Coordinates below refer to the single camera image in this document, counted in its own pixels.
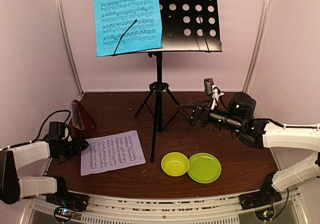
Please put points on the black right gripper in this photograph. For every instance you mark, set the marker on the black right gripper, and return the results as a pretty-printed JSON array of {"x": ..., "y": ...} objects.
[{"x": 195, "y": 115}]

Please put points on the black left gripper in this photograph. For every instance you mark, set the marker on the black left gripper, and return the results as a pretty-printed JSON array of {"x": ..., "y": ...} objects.
[{"x": 79, "y": 145}]

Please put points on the brown wooden metronome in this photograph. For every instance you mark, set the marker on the brown wooden metronome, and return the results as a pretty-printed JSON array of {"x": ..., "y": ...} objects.
[{"x": 82, "y": 122}]

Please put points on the white sheet music page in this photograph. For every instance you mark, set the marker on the white sheet music page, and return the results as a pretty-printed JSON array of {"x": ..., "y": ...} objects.
[{"x": 112, "y": 152}]

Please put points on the black perforated music stand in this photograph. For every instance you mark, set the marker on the black perforated music stand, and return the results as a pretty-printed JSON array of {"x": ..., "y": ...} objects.
[{"x": 187, "y": 26}]

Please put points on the blue sheet music page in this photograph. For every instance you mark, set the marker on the blue sheet music page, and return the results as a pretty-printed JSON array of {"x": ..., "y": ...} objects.
[{"x": 127, "y": 26}]

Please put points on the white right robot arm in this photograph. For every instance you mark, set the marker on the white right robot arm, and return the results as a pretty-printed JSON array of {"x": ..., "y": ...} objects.
[{"x": 262, "y": 133}]

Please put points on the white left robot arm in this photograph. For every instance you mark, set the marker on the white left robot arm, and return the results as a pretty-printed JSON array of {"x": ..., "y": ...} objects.
[{"x": 14, "y": 188}]

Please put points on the lime green bowl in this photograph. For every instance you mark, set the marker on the lime green bowl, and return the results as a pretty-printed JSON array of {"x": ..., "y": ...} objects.
[{"x": 175, "y": 164}]

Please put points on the lime green plate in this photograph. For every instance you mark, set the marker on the lime green plate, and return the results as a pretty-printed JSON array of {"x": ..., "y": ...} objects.
[{"x": 204, "y": 168}]

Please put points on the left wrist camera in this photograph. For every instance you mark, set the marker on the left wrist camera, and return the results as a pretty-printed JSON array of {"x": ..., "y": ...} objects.
[{"x": 67, "y": 134}]

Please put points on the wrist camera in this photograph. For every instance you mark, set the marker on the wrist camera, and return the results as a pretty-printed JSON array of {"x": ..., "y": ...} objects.
[
  {"x": 67, "y": 134},
  {"x": 213, "y": 92}
]

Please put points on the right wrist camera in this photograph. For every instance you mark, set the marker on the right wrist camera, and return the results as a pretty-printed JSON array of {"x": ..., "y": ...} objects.
[{"x": 213, "y": 92}]

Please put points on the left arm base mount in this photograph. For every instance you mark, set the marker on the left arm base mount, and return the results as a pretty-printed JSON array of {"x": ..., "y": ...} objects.
[{"x": 67, "y": 205}]

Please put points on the aluminium front rail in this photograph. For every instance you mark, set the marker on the aluminium front rail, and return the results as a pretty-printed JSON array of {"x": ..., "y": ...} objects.
[{"x": 221, "y": 209}]

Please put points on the right aluminium frame post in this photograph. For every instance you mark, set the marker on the right aluminium frame post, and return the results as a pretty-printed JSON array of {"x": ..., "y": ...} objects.
[{"x": 257, "y": 49}]

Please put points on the aluminium frame post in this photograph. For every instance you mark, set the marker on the aluminium frame post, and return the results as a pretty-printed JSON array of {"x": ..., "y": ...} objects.
[
  {"x": 67, "y": 46},
  {"x": 257, "y": 49}
]

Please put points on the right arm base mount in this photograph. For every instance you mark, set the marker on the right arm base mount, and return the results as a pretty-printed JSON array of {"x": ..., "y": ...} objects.
[{"x": 263, "y": 204}]

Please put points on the left aluminium frame post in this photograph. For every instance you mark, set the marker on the left aluminium frame post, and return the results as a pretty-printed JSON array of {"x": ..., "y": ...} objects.
[{"x": 67, "y": 46}]

